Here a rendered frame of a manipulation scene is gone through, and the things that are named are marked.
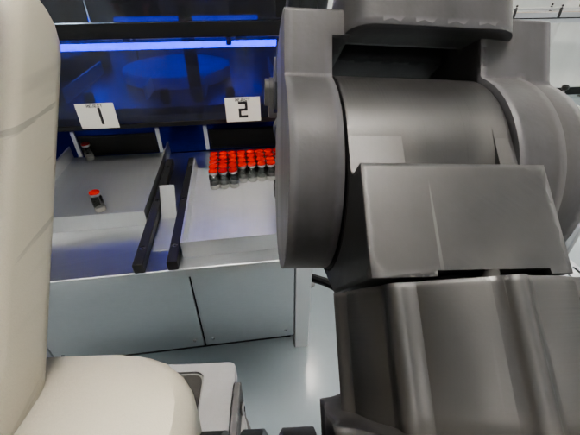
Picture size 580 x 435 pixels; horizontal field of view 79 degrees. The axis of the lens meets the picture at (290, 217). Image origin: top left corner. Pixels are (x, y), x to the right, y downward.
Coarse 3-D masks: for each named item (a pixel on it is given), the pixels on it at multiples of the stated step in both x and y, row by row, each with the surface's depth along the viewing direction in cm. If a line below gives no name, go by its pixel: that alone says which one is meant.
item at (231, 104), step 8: (232, 104) 85; (240, 104) 85; (248, 104) 85; (256, 104) 86; (232, 112) 86; (248, 112) 86; (256, 112) 87; (232, 120) 87; (240, 120) 87; (248, 120) 87; (256, 120) 88
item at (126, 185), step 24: (168, 144) 96; (72, 168) 90; (96, 168) 90; (120, 168) 90; (144, 168) 90; (72, 192) 80; (120, 192) 80; (144, 192) 80; (72, 216) 67; (96, 216) 68; (120, 216) 69; (144, 216) 69
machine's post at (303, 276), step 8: (296, 272) 121; (304, 272) 122; (296, 280) 123; (304, 280) 124; (296, 288) 126; (304, 288) 127; (296, 296) 128; (304, 296) 129; (296, 304) 131; (304, 304) 132; (296, 312) 134; (304, 312) 134; (296, 320) 137; (304, 320) 137; (296, 328) 139; (304, 328) 140; (296, 336) 142; (304, 336) 143; (296, 344) 146; (304, 344) 147
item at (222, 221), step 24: (192, 168) 83; (192, 192) 78; (216, 192) 80; (240, 192) 80; (264, 192) 80; (192, 216) 73; (216, 216) 73; (240, 216) 73; (264, 216) 73; (192, 240) 61; (216, 240) 62; (240, 240) 63; (264, 240) 63
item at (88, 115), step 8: (80, 104) 80; (88, 104) 80; (96, 104) 80; (104, 104) 81; (112, 104) 81; (80, 112) 81; (88, 112) 81; (96, 112) 81; (104, 112) 82; (112, 112) 82; (80, 120) 82; (88, 120) 82; (96, 120) 82; (104, 120) 83; (112, 120) 83; (88, 128) 83; (96, 128) 83; (104, 128) 84
